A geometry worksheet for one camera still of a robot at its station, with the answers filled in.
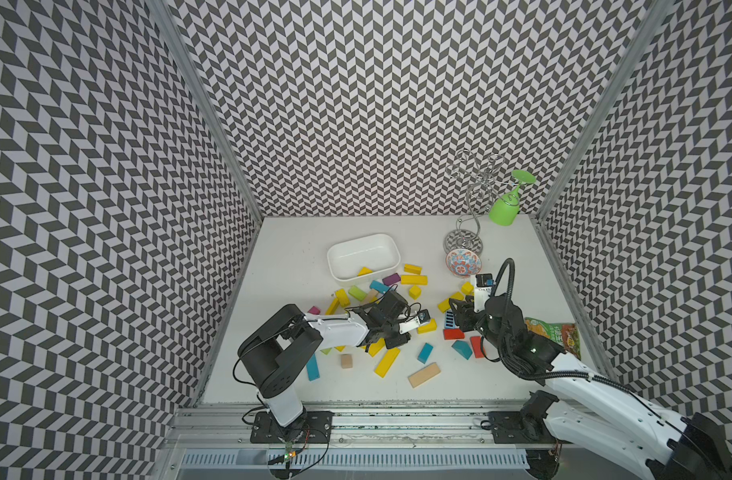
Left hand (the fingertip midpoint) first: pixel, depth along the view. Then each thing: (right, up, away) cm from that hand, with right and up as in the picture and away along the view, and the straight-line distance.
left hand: (402, 328), depth 90 cm
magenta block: (-27, +5, +2) cm, 28 cm away
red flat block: (+15, -1, -1) cm, 15 cm away
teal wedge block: (+17, -5, -4) cm, 18 cm away
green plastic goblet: (+32, +37, +3) cm, 49 cm away
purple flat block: (-3, +14, +8) cm, 17 cm away
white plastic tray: (-8, +22, +15) cm, 28 cm away
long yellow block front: (-5, -8, -6) cm, 11 cm away
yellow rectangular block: (+8, +1, -1) cm, 8 cm away
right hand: (+14, +10, -10) cm, 20 cm away
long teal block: (-25, -9, -9) cm, 28 cm away
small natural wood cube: (-16, -7, -7) cm, 19 cm away
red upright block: (+21, -4, -5) cm, 22 cm away
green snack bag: (+46, 0, -6) cm, 47 cm away
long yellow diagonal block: (-22, +6, +1) cm, 23 cm away
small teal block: (+6, -5, -6) cm, 10 cm away
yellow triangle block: (-12, +17, +9) cm, 23 cm away
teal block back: (-8, +11, +10) cm, 17 cm away
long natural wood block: (+5, -10, -9) cm, 14 cm away
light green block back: (-14, +9, +9) cm, 19 cm away
